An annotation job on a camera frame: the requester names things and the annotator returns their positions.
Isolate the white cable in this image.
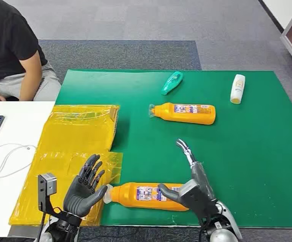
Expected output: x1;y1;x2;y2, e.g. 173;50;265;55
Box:
0;143;37;179

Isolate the green table mat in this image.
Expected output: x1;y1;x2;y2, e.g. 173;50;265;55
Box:
56;69;292;229

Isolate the white bottle with yellow cap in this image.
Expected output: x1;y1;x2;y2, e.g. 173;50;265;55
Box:
230;74;246;105

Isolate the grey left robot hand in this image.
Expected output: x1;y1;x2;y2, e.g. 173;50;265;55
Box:
63;154;109;218

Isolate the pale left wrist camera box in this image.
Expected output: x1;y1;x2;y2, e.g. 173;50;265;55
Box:
37;173;57;212

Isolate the yellow plastic bag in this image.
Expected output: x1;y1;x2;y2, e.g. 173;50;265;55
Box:
8;104;123;227

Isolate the teal green bottle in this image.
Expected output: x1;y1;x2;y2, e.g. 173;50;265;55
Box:
161;71;184;96

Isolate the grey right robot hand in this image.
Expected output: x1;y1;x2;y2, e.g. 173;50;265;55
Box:
158;139;218;224

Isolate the white table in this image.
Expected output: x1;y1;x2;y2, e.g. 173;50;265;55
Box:
0;101;56;238

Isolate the person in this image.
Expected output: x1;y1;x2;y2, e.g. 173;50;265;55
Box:
0;0;62;102

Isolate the orange bottle with clear cap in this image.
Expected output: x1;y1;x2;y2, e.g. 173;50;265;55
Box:
149;102;217;126
103;182;189;212

